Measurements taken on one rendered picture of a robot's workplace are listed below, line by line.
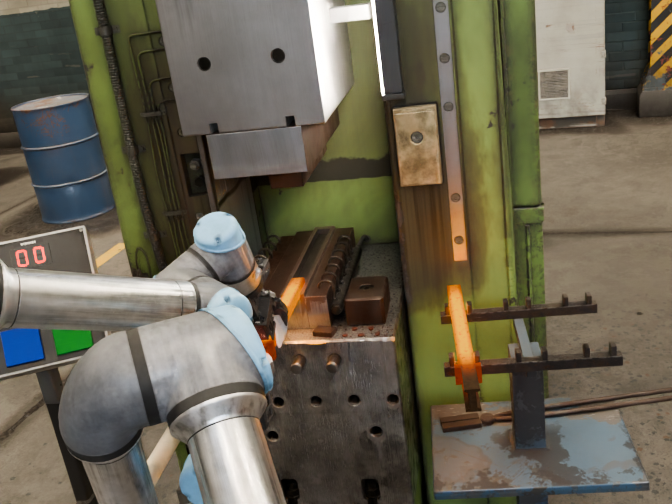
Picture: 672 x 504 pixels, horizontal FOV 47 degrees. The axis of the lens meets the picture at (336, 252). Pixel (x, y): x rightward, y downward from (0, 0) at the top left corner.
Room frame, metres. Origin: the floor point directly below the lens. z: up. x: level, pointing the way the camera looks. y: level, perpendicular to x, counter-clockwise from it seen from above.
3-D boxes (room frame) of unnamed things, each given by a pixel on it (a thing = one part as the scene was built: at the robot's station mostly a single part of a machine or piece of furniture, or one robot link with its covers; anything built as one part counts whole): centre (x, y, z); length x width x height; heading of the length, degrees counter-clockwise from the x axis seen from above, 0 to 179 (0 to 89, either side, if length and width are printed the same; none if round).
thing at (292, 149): (1.76, 0.09, 1.32); 0.42 x 0.20 x 0.10; 168
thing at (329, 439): (1.76, 0.03, 0.69); 0.56 x 0.38 x 0.45; 168
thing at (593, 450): (1.33, -0.34, 0.69); 0.40 x 0.30 x 0.02; 82
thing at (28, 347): (1.47, 0.67, 1.01); 0.07 x 0.05 x 0.07; 103
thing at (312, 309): (1.76, 0.09, 0.96); 0.42 x 0.20 x 0.09; 168
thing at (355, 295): (1.57, -0.06, 0.95); 0.12 x 0.08 x 0.06; 168
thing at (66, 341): (1.49, 0.57, 1.01); 0.07 x 0.05 x 0.07; 103
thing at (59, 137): (6.00, 1.98, 0.44); 0.59 x 0.59 x 0.88
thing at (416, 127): (1.61, -0.20, 1.27); 0.09 x 0.02 x 0.17; 78
